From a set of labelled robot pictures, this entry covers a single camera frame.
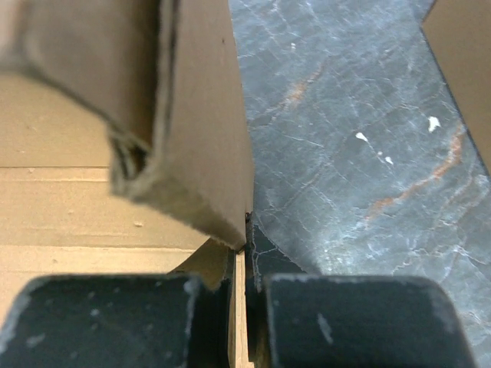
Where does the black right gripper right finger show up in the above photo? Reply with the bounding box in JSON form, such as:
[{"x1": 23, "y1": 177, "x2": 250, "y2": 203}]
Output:
[{"x1": 245, "y1": 215, "x2": 476, "y2": 367}]

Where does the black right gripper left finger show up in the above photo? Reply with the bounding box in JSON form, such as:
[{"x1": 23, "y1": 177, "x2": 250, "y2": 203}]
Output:
[{"x1": 1, "y1": 245, "x2": 235, "y2": 367}]

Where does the brown cardboard box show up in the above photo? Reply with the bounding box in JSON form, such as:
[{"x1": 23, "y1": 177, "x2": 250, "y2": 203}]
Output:
[{"x1": 0, "y1": 0, "x2": 257, "y2": 368}]

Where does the flat folded cardboard box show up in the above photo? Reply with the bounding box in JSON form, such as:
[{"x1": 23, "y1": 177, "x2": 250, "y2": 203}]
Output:
[{"x1": 422, "y1": 0, "x2": 490, "y2": 168}]

